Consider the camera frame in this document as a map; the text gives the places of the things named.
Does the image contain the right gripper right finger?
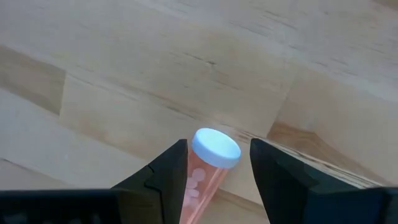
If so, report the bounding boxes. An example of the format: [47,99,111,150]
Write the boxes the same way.
[249,138,383,224]

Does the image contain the pink bottle with round tablets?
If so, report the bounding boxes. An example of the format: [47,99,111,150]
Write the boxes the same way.
[179,127,242,224]

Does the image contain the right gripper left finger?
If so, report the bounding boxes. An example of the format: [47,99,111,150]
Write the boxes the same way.
[111,139,189,224]

